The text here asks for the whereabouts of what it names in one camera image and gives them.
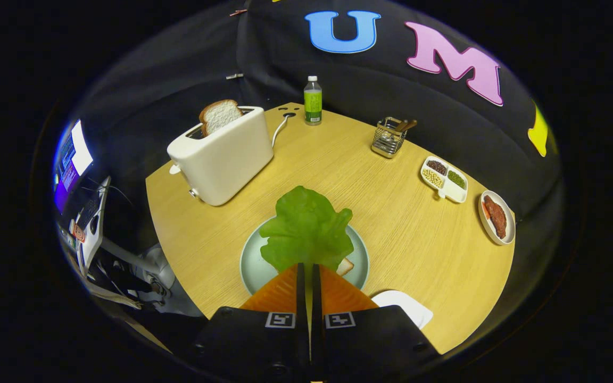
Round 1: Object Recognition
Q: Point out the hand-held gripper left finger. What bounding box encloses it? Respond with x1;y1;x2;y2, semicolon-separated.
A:
194;262;310;383

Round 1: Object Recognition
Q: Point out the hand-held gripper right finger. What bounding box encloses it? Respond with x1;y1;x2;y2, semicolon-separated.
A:
311;263;441;382

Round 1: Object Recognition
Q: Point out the green lettuce leaf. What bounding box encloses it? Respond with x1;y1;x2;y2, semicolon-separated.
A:
259;185;355;273

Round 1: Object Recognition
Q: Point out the pale green round plate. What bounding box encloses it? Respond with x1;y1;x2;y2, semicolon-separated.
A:
239;215;370;296

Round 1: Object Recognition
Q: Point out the white square plate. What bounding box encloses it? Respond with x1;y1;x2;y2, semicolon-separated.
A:
370;290;434;329

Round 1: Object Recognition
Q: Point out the white toaster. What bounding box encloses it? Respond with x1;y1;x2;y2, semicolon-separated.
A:
167;106;275;207

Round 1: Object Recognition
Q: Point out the white divided dish with beans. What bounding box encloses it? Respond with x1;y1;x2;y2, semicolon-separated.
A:
420;155;468;204

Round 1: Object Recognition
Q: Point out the green label drink bottle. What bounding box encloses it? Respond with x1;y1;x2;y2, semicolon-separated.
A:
304;76;323;126

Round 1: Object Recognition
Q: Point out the brown meat slice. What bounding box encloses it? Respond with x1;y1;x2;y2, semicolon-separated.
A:
483;195;508;240

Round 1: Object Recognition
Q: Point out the white round meat plate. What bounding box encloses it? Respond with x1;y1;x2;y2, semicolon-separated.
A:
478;190;516;246

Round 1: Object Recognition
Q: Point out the lit computer screen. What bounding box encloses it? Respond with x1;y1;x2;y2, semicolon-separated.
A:
53;120;94;213

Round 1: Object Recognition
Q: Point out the white toaster power cable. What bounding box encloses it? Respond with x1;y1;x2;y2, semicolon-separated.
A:
271;113;292;148

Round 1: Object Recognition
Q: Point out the metal wire utensil holder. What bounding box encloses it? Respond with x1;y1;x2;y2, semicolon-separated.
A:
371;116;408;159

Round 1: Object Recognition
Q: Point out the white equipment frame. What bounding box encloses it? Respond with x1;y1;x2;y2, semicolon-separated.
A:
70;176;201;317

